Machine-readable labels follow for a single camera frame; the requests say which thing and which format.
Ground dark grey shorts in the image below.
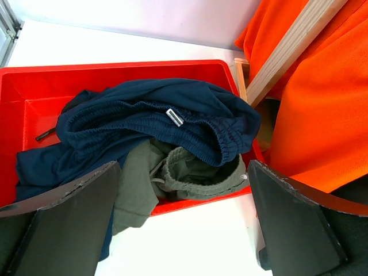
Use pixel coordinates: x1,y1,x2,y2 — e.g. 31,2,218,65
331,175,368,206

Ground navy blue shorts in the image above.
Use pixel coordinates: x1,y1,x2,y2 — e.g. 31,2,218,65
16,78,260,259

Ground red plastic tray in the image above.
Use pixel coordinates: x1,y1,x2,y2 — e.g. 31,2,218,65
0,59,267,217

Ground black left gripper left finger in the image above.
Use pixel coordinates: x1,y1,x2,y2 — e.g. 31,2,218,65
1,162,120,275

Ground orange shorts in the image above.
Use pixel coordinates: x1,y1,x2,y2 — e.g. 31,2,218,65
234,0,368,194

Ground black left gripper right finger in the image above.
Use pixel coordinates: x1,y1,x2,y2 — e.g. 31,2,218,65
248,160,367,275

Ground olive green shorts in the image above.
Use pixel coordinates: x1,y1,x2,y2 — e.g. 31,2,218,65
112,139,249,235

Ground wooden clothes rack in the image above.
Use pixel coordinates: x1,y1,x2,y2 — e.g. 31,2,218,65
235,0,347,108

